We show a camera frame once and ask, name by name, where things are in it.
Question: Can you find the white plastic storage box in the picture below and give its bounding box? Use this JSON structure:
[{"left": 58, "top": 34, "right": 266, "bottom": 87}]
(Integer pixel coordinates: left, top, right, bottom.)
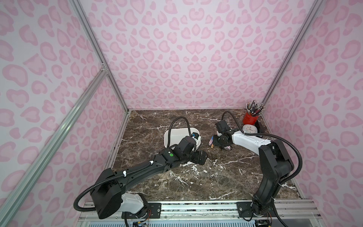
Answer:
[{"left": 164, "top": 128, "right": 201, "bottom": 149}]

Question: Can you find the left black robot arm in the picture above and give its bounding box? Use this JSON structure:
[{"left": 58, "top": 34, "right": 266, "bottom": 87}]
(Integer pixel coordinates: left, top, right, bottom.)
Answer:
[{"left": 73, "top": 123, "right": 208, "bottom": 219}]

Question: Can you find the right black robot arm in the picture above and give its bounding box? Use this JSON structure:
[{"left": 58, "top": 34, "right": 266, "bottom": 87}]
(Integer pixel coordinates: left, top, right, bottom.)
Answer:
[{"left": 213, "top": 111, "right": 303, "bottom": 216}]

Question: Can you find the pink blue square lipstick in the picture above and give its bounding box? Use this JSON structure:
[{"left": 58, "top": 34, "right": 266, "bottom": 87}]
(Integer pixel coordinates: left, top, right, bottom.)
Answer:
[{"left": 209, "top": 136, "right": 214, "bottom": 146}]

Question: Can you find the white round alarm clock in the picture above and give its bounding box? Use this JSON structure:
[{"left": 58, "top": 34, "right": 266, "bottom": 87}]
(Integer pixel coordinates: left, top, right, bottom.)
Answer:
[{"left": 243, "top": 124, "right": 258, "bottom": 133}]

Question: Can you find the red pen holder cup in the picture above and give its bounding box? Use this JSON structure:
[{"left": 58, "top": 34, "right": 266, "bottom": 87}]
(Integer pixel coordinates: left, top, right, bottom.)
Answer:
[{"left": 243, "top": 113, "right": 259, "bottom": 125}]

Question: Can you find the black object behind clock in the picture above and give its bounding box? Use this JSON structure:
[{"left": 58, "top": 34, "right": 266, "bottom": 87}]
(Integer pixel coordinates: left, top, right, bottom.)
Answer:
[{"left": 255, "top": 121, "right": 266, "bottom": 133}]

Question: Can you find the bundle of pens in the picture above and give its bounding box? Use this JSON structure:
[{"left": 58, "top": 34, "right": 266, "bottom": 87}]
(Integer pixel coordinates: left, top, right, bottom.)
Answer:
[{"left": 246, "top": 100, "right": 265, "bottom": 117}]

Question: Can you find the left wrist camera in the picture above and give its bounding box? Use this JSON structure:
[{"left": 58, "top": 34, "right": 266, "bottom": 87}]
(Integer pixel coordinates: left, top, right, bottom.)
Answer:
[{"left": 192, "top": 132, "right": 200, "bottom": 140}]

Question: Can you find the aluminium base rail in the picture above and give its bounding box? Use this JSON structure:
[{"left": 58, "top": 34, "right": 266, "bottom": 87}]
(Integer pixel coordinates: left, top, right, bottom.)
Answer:
[{"left": 76, "top": 200, "right": 327, "bottom": 227}]

